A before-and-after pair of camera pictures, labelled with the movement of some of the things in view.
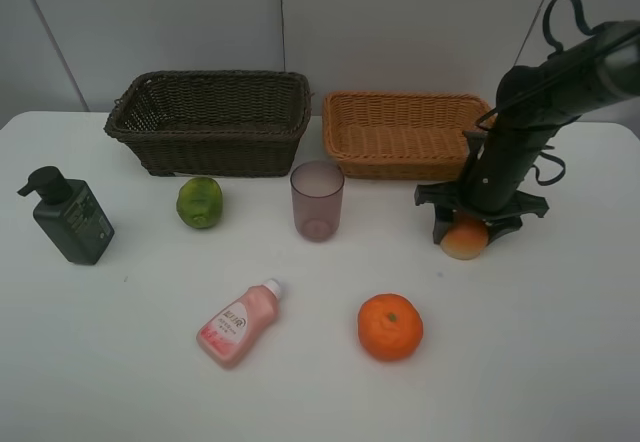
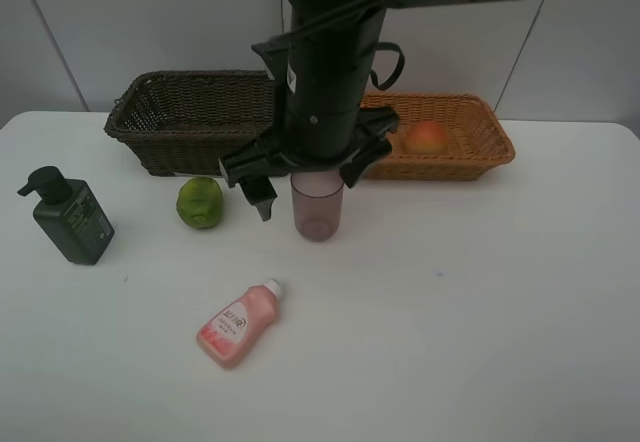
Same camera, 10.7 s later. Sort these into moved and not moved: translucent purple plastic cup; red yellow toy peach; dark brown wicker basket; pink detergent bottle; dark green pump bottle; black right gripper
Moved: red yellow toy peach; black right gripper
Not moved: dark brown wicker basket; pink detergent bottle; translucent purple plastic cup; dark green pump bottle
